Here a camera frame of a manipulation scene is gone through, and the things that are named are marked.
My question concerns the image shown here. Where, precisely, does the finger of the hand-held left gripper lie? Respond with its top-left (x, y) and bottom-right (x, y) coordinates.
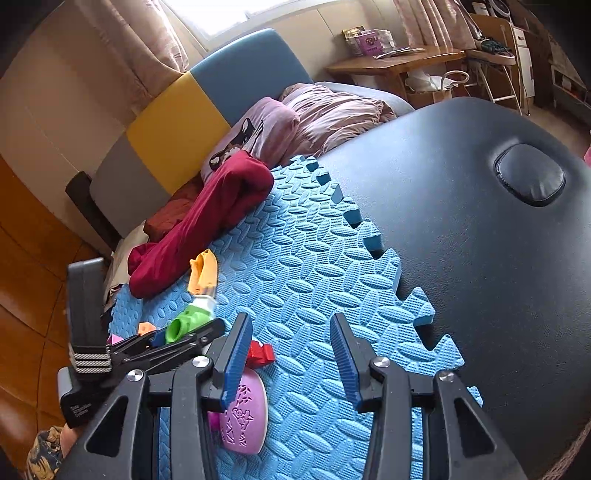
top-left (111, 318), bottom-right (226, 374)
top-left (108, 327), bottom-right (169, 358)

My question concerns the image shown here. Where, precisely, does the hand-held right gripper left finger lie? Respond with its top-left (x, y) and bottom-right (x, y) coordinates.
top-left (60, 312), bottom-right (254, 480)

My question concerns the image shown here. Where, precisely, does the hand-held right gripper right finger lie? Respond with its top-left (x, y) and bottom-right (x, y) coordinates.
top-left (331, 312), bottom-right (527, 480)

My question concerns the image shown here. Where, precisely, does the green round toy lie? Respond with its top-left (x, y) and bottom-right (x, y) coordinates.
top-left (165, 295), bottom-right (218, 344)

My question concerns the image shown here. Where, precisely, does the red toy block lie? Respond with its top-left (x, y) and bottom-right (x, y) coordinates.
top-left (247, 340), bottom-right (276, 369)

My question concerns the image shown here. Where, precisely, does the purple oval patterned toy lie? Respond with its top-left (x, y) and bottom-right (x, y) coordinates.
top-left (217, 368), bottom-right (267, 455)

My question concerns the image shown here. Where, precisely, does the orange plastic toy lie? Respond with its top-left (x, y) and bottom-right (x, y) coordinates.
top-left (188, 249), bottom-right (219, 296)

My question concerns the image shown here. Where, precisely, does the person's left forearm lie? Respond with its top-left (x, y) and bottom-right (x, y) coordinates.
top-left (25, 422), bottom-right (88, 480)

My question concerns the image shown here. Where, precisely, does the wooden wardrobe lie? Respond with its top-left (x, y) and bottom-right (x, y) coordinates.
top-left (0, 157), bottom-right (116, 462)

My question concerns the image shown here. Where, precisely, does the beige tote bag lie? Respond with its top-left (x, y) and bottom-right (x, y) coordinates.
top-left (104, 226), bottom-right (151, 296)

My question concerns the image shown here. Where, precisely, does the blue foam mat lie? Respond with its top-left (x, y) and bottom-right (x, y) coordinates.
top-left (104, 154), bottom-right (483, 480)

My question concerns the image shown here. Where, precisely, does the maroon cloth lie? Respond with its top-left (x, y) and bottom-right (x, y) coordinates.
top-left (143, 182), bottom-right (204, 241)

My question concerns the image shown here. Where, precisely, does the crimson cloth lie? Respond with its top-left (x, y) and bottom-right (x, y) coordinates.
top-left (128, 152), bottom-right (274, 298)

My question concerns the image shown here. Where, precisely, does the grey yellow blue headboard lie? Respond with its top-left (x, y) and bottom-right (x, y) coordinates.
top-left (90, 28), bottom-right (317, 236)

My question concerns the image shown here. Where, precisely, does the purple cat pillow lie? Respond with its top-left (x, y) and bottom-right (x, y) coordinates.
top-left (201, 97), bottom-right (301, 181)

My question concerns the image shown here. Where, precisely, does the pink blanket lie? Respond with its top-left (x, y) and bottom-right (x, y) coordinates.
top-left (281, 83), bottom-right (398, 155)

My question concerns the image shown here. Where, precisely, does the black oval cushion plug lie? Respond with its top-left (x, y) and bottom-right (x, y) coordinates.
top-left (493, 143), bottom-right (566, 206)

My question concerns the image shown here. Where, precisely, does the pink curtain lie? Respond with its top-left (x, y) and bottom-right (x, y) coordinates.
top-left (113, 0), bottom-right (190, 100)
top-left (392, 0), bottom-right (476, 51)

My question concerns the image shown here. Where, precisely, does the white bag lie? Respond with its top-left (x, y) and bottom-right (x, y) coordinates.
top-left (405, 71), bottom-right (469, 109)

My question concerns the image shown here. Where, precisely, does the wooden desk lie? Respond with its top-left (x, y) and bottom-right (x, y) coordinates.
top-left (325, 46), bottom-right (467, 109)

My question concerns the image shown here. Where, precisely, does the flat booklet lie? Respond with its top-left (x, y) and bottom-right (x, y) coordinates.
top-left (376, 47), bottom-right (426, 60)

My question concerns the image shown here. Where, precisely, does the purple box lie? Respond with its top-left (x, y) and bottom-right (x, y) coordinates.
top-left (353, 30), bottom-right (384, 57)

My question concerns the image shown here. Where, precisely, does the bright window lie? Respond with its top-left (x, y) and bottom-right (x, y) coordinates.
top-left (161, 0), bottom-right (333, 40)

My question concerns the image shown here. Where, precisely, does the white folding chair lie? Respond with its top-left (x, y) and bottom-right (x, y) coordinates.
top-left (466, 41), bottom-right (525, 116)

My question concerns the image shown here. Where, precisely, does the white cabinet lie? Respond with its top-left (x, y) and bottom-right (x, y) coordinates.
top-left (512, 23), bottom-right (539, 100)

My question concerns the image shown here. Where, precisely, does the white low shelf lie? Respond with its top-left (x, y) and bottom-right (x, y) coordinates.
top-left (549, 46), bottom-right (591, 112)

